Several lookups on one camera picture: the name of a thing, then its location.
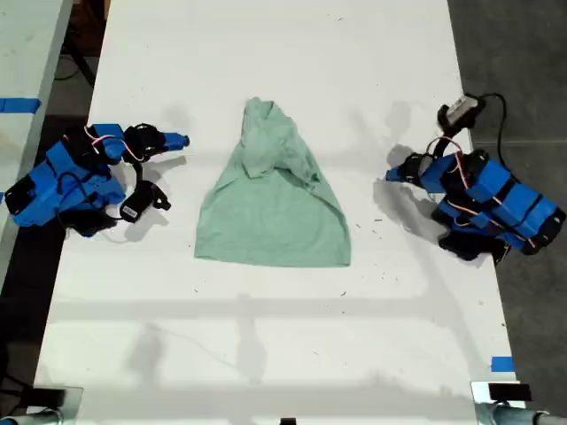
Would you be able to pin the short blue tape strip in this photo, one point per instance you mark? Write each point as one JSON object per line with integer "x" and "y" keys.
{"x": 502, "y": 364}

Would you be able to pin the black camera box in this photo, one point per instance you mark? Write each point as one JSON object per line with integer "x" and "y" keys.
{"x": 139, "y": 203}
{"x": 461, "y": 110}

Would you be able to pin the grey metal pipe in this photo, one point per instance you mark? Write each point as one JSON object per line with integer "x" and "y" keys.
{"x": 31, "y": 418}
{"x": 514, "y": 415}

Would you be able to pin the small black box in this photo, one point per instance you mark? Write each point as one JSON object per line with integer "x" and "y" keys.
{"x": 49, "y": 396}
{"x": 509, "y": 391}

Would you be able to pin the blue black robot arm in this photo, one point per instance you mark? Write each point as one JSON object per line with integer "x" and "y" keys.
{"x": 500, "y": 203}
{"x": 53, "y": 177}

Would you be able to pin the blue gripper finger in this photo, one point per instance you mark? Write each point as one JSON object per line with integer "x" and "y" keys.
{"x": 176, "y": 137}
{"x": 396, "y": 169}
{"x": 393, "y": 178}
{"x": 170, "y": 147}

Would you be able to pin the long blue tape strip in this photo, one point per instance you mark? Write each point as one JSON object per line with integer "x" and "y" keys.
{"x": 20, "y": 105}

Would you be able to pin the white side table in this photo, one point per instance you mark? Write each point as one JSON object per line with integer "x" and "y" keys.
{"x": 26, "y": 53}

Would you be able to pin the short black camera stalk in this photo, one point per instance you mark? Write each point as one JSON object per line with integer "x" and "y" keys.
{"x": 138, "y": 172}
{"x": 444, "y": 141}

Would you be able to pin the metal bracket plate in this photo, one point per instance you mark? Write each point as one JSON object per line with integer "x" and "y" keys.
{"x": 74, "y": 400}
{"x": 479, "y": 391}

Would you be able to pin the pale green T-shirt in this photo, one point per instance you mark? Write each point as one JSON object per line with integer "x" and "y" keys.
{"x": 270, "y": 221}

